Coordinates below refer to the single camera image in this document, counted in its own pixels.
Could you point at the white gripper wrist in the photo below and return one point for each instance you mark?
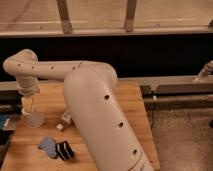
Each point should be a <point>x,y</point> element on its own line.
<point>28,90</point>

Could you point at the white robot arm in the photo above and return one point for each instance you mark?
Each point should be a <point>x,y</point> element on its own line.
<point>88,89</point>

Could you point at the black striped eraser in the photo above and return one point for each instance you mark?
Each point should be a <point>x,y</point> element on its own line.
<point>64,150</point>

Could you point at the white tube with label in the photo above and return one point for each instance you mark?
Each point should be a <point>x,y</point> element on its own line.
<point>65,121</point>

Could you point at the blue cloth piece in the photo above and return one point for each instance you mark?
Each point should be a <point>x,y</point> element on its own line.
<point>48,144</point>

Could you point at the wooden table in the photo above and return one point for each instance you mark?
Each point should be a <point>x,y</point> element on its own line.
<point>24,155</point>

